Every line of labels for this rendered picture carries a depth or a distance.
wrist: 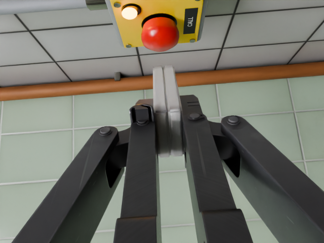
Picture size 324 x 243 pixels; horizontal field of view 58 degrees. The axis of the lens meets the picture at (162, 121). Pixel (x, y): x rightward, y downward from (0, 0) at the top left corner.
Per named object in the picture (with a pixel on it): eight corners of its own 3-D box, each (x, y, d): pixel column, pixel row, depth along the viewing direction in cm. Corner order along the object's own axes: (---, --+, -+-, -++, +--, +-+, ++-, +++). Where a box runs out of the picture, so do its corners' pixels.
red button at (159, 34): (176, 26, 33) (141, 29, 33) (177, 3, 29) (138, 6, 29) (179, 55, 32) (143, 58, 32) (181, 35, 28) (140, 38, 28)
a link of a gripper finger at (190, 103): (185, 140, 14) (249, 135, 14) (177, 95, 18) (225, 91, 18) (186, 165, 15) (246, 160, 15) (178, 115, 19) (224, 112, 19)
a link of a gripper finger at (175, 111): (168, 111, 15) (182, 109, 15) (163, 65, 21) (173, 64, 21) (171, 158, 16) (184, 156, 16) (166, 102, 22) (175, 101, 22)
